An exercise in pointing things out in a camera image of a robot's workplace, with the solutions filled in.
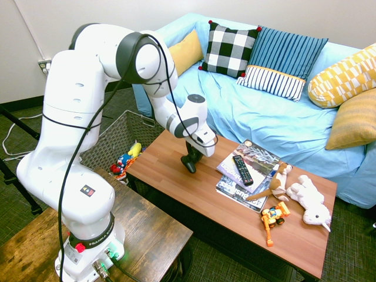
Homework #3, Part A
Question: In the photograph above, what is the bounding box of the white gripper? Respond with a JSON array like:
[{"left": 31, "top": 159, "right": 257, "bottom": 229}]
[{"left": 185, "top": 139, "right": 217, "bottom": 162}]

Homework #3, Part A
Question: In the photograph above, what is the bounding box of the black gamepad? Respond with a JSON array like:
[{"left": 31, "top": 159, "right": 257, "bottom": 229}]
[{"left": 180, "top": 148, "right": 203, "bottom": 174}]

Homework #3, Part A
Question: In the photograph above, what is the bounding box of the grey wicker basket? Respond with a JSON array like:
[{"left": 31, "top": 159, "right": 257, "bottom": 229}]
[{"left": 79, "top": 109, "right": 166, "bottom": 189}]

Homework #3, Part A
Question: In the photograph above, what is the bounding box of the wooden coffee table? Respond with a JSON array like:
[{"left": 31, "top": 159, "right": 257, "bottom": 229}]
[{"left": 126, "top": 129, "right": 338, "bottom": 282}]

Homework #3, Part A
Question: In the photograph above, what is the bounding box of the black remote control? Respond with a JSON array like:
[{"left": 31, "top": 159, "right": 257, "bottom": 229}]
[{"left": 232, "top": 155, "right": 254, "bottom": 186}]

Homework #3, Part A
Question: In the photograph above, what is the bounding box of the business magazine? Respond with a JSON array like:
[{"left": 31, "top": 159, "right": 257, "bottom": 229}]
[{"left": 215, "top": 175, "right": 268, "bottom": 214}]

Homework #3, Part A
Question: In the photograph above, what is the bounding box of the yellow plush toy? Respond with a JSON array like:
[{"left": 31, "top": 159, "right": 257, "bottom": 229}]
[{"left": 127, "top": 140, "right": 143, "bottom": 158}]

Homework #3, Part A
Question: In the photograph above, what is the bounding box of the orange striped toy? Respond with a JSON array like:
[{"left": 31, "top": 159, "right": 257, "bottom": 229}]
[{"left": 116, "top": 157, "right": 139, "bottom": 180}]

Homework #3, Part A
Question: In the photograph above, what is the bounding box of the purple-edged magazine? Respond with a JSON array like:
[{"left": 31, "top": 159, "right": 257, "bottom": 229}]
[{"left": 216, "top": 139, "right": 281, "bottom": 194}]

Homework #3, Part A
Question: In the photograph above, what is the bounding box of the blue red plush toy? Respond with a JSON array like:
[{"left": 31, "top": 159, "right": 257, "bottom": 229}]
[{"left": 110, "top": 154, "right": 132, "bottom": 177}]

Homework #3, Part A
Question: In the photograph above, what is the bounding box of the light blue covered sofa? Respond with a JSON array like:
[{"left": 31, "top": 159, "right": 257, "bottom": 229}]
[{"left": 132, "top": 12, "right": 376, "bottom": 209}]

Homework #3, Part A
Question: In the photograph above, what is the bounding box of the brown white plush dog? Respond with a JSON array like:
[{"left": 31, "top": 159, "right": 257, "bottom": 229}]
[{"left": 246, "top": 162, "right": 294, "bottom": 202}]

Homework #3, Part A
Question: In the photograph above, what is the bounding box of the dark rustic wooden stand table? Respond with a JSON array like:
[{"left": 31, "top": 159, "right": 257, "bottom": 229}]
[{"left": 0, "top": 167, "right": 194, "bottom": 282}]

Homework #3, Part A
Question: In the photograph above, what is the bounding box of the orange toy excavator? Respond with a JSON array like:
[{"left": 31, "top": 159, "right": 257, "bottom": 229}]
[{"left": 260, "top": 201, "right": 291, "bottom": 247}]

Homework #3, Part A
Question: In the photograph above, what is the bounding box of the plain mustard cushion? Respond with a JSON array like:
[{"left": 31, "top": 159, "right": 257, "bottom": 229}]
[{"left": 167, "top": 28, "right": 204, "bottom": 78}]

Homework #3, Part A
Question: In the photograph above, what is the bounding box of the white navy striped cushion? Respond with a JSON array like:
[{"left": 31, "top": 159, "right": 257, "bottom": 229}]
[{"left": 236, "top": 65, "right": 307, "bottom": 103}]

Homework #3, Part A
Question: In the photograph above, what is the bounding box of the black white checked cushion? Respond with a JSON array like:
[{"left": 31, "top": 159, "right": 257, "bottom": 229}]
[{"left": 198, "top": 19, "right": 262, "bottom": 79}]

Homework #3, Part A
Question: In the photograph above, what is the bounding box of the white plush unicorn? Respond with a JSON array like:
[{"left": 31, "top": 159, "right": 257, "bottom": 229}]
[{"left": 286, "top": 174, "right": 332, "bottom": 233}]

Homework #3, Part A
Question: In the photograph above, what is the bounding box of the blue striped cushion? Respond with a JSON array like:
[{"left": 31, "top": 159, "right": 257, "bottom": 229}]
[{"left": 246, "top": 25, "right": 329, "bottom": 82}]

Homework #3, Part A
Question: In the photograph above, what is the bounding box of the yellow white patterned cushion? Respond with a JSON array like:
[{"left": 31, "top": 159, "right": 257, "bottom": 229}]
[{"left": 307, "top": 43, "right": 376, "bottom": 109}]

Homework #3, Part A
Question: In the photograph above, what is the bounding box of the yellow knit striped cushion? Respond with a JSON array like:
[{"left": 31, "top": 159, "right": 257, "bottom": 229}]
[{"left": 325, "top": 88, "right": 376, "bottom": 151}]

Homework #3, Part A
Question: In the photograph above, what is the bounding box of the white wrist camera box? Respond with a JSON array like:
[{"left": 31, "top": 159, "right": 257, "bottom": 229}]
[{"left": 194, "top": 129, "right": 219, "bottom": 147}]

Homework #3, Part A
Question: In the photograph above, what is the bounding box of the black cable bundle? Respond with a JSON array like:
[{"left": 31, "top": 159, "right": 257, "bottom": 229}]
[{"left": 163, "top": 248, "right": 193, "bottom": 282}]

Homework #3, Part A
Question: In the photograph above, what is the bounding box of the black base connector cable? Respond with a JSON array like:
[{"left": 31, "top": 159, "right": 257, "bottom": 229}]
[{"left": 105, "top": 249, "right": 142, "bottom": 282}]

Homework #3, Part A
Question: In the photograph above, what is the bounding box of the wall power outlet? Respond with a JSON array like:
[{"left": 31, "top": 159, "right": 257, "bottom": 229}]
[{"left": 37, "top": 59, "right": 52, "bottom": 76}]

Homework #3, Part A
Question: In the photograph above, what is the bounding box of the white charging cable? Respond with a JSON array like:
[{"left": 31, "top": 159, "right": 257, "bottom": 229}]
[{"left": 1, "top": 113, "right": 43, "bottom": 161}]

